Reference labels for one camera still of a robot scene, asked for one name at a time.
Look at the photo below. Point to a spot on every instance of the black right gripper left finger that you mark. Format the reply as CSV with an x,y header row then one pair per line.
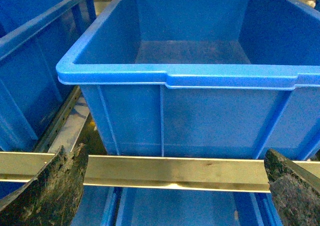
x,y
53,196

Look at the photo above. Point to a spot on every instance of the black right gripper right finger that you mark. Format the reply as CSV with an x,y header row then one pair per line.
x,y
295,191

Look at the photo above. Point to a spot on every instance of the blue source bin with buttons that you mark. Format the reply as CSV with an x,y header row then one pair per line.
x,y
34,36

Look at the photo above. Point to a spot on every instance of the blue bin lower shelf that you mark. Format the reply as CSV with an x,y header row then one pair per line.
x,y
115,206

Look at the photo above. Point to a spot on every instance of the blue empty target bin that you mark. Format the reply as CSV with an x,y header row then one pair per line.
x,y
201,78

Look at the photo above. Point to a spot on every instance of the steel divider rail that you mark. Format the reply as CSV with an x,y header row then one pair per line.
x,y
66,126

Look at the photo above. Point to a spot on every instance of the steel front shelf rail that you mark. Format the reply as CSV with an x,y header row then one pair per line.
x,y
210,174

